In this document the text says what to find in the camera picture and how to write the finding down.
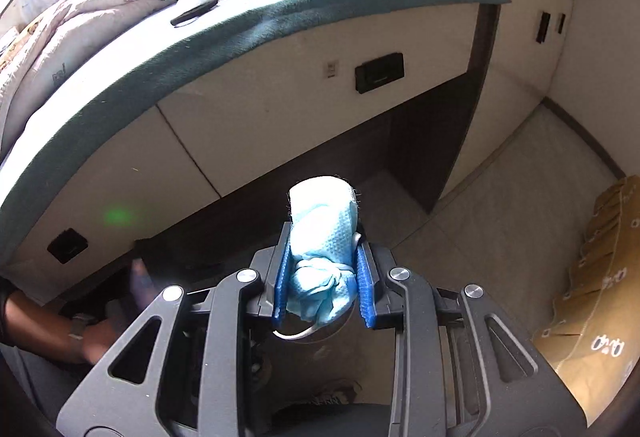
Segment person's left hand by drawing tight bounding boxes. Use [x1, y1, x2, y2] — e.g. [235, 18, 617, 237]
[82, 314, 131, 364]

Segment grey wristwatch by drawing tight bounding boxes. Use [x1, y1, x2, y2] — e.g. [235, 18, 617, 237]
[69, 313, 93, 342]

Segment green bed mattress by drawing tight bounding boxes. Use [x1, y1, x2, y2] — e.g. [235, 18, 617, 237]
[0, 0, 511, 268]

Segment person's left forearm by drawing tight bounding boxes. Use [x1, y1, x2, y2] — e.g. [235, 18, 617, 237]
[0, 289, 83, 365]

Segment white bed frame with drawers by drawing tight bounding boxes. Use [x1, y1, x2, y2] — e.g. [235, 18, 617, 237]
[0, 0, 506, 313]

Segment printed blanket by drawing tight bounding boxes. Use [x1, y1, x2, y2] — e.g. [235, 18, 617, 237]
[0, 0, 296, 152]

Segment brown cardboard box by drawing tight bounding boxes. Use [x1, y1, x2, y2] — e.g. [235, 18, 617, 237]
[530, 174, 637, 429]

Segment black remote control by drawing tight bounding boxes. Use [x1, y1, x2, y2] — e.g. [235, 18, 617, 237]
[170, 0, 220, 26]

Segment blue face mask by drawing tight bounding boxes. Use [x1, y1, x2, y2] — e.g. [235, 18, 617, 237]
[272, 176, 362, 341]

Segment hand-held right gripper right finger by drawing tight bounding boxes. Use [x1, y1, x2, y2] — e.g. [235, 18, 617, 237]
[353, 227, 587, 437]

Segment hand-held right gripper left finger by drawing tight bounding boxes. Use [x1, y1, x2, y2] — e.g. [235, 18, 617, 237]
[56, 222, 296, 437]

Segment white cabinet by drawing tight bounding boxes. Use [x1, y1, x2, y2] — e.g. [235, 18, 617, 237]
[470, 0, 576, 122]

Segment black recessed drawer handle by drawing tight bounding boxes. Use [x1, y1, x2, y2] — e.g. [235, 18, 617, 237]
[354, 53, 405, 94]
[47, 228, 90, 266]

